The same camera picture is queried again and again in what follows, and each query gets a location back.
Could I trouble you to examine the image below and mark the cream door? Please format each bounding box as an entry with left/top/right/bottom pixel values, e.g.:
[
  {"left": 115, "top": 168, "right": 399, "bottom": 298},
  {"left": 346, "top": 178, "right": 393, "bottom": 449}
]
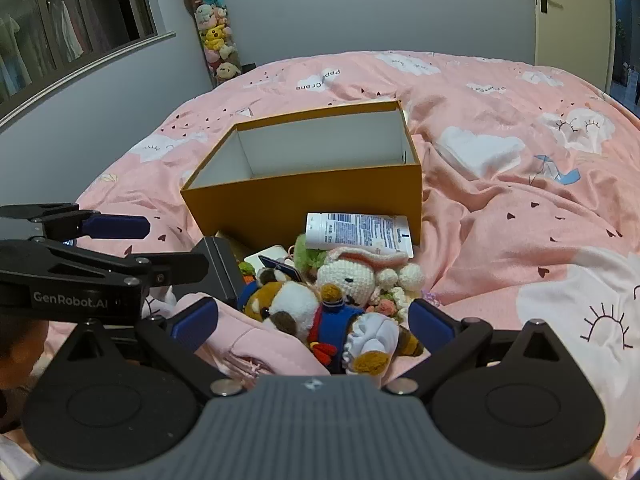
[{"left": 531, "top": 0, "right": 616, "bottom": 96}]

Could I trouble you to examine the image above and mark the keychain with dark card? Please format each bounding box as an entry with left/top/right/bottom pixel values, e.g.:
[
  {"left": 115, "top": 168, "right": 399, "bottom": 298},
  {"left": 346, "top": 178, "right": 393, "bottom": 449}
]
[{"left": 257, "top": 255, "right": 304, "bottom": 283}]

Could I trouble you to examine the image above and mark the grey framed window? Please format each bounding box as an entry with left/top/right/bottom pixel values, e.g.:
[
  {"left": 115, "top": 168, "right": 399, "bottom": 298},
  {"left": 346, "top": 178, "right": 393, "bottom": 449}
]
[{"left": 0, "top": 0, "right": 177, "bottom": 128}]

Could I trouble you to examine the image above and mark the red panda plush toy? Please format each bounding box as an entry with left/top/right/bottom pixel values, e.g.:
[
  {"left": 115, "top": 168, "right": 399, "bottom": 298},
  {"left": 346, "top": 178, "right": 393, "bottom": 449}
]
[{"left": 239, "top": 267, "right": 425, "bottom": 376}]

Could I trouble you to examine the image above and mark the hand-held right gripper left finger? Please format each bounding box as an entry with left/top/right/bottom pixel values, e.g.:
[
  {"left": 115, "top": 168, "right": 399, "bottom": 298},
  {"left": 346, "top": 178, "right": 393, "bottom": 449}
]
[{"left": 44, "top": 296, "right": 243, "bottom": 397}]

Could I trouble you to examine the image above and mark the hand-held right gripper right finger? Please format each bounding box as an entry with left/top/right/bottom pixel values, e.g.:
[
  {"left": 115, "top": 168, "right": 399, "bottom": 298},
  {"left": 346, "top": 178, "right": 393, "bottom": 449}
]
[{"left": 385, "top": 299, "right": 577, "bottom": 397}]

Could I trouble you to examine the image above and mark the hanging plush toy organizer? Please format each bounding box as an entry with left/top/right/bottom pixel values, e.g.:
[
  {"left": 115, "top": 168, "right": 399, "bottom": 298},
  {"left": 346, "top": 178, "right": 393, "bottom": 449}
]
[{"left": 192, "top": 0, "right": 243, "bottom": 86}]

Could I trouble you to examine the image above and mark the pink printed blanket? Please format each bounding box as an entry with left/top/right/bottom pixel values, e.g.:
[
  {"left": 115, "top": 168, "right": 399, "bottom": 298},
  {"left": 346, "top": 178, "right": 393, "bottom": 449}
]
[{"left": 45, "top": 50, "right": 640, "bottom": 472}]

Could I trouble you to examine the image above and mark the white lotion tube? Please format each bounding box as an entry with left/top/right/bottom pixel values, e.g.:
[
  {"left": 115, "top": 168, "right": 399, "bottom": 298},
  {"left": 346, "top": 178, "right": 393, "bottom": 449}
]
[{"left": 305, "top": 212, "right": 415, "bottom": 259}]

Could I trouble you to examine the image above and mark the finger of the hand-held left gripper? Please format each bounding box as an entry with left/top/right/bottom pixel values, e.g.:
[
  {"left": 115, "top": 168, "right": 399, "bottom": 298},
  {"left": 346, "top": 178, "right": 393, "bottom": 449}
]
[
  {"left": 127, "top": 251, "right": 211, "bottom": 287},
  {"left": 0, "top": 203, "right": 152, "bottom": 241}
]

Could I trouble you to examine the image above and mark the dark grey box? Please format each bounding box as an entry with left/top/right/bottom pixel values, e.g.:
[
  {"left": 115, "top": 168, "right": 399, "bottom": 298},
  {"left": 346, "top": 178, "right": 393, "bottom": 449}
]
[{"left": 192, "top": 236, "right": 242, "bottom": 311}]

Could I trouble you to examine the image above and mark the white crochet bunny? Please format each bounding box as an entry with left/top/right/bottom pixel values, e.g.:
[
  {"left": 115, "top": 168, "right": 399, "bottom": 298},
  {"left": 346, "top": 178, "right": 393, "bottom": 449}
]
[{"left": 316, "top": 246, "right": 441, "bottom": 323}]

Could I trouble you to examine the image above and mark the white box with cat print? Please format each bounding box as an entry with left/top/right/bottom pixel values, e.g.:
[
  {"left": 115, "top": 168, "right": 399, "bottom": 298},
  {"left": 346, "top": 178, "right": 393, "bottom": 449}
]
[{"left": 243, "top": 244, "right": 288, "bottom": 275}]

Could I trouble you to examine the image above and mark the green fluffy toy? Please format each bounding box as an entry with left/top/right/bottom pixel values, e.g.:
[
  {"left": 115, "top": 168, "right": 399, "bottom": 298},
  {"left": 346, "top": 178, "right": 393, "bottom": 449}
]
[{"left": 293, "top": 233, "right": 328, "bottom": 271}]

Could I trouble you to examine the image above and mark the orange cardboard box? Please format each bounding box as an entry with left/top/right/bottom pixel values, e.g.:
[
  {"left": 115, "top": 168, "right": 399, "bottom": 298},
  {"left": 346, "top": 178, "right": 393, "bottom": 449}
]
[{"left": 180, "top": 100, "right": 423, "bottom": 253}]

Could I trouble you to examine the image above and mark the pink pouch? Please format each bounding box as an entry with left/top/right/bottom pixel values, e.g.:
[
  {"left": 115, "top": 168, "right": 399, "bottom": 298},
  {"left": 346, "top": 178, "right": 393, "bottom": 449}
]
[{"left": 172, "top": 292, "right": 331, "bottom": 378}]

